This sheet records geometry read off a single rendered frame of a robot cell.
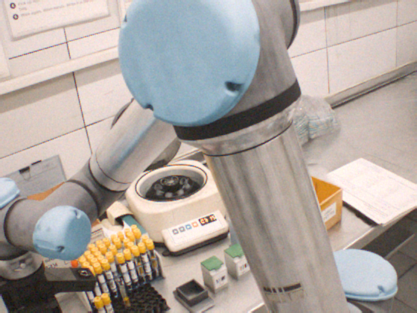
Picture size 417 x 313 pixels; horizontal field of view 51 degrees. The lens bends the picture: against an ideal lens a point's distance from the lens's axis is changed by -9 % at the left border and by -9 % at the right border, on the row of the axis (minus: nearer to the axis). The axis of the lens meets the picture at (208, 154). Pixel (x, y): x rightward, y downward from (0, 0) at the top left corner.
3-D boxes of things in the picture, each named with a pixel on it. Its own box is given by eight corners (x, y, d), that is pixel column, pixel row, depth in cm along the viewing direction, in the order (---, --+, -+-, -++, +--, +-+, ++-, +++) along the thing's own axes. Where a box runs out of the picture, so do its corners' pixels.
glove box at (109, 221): (118, 270, 114) (109, 240, 109) (84, 229, 132) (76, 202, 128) (159, 250, 119) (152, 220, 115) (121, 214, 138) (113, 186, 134)
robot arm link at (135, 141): (269, -69, 50) (83, 157, 79) (234, -66, 41) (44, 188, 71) (339, 1, 50) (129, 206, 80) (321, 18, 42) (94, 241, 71)
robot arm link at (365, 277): (391, 309, 68) (404, 243, 62) (382, 381, 57) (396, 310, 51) (318, 295, 73) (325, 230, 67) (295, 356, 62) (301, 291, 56)
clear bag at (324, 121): (302, 142, 166) (300, 106, 160) (282, 126, 180) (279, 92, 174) (348, 130, 170) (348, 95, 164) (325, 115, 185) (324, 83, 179)
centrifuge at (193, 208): (159, 263, 114) (150, 224, 109) (125, 211, 139) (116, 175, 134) (243, 231, 123) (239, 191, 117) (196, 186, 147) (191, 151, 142)
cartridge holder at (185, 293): (194, 316, 96) (192, 305, 94) (173, 295, 103) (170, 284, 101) (215, 305, 99) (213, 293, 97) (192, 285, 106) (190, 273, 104)
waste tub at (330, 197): (311, 244, 113) (311, 211, 109) (273, 225, 123) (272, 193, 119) (342, 219, 120) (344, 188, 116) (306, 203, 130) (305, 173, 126)
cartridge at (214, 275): (214, 293, 102) (211, 272, 99) (203, 283, 106) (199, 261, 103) (229, 285, 104) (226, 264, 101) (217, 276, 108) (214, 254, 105)
